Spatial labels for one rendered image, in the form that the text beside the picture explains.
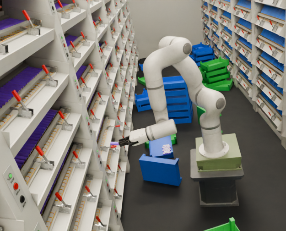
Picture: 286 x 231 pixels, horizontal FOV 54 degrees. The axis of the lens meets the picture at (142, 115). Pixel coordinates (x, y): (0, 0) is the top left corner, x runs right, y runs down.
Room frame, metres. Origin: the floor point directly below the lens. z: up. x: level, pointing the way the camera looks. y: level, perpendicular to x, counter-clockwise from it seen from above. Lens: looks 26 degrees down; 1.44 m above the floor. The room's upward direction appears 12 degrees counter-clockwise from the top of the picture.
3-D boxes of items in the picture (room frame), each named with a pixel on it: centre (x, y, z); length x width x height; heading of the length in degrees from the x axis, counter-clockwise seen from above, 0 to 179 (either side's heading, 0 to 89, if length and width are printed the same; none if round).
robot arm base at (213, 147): (1.49, -0.40, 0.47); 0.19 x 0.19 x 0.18
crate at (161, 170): (1.76, -0.05, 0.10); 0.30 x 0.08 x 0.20; 58
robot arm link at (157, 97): (1.41, -0.10, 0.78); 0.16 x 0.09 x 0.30; 174
